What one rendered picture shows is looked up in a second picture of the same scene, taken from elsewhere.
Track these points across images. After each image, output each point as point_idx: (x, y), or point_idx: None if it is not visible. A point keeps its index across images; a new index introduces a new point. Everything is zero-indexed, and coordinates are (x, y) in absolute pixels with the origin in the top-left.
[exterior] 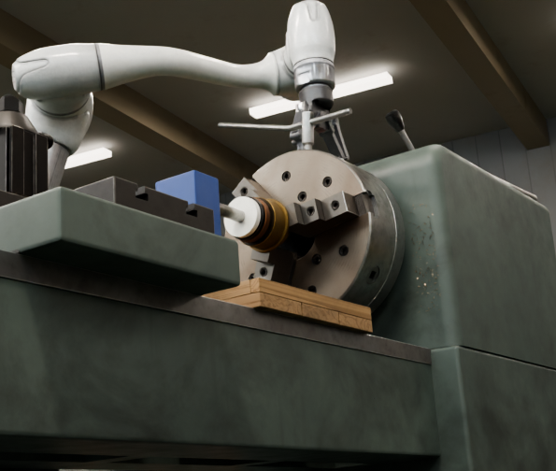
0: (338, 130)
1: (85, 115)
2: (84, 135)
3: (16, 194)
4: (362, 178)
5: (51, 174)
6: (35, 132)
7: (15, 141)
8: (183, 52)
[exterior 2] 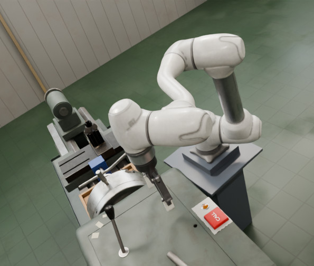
0: (156, 185)
1: (205, 69)
2: (220, 73)
3: (89, 142)
4: (87, 207)
5: (215, 86)
6: (86, 132)
7: (85, 133)
8: (159, 82)
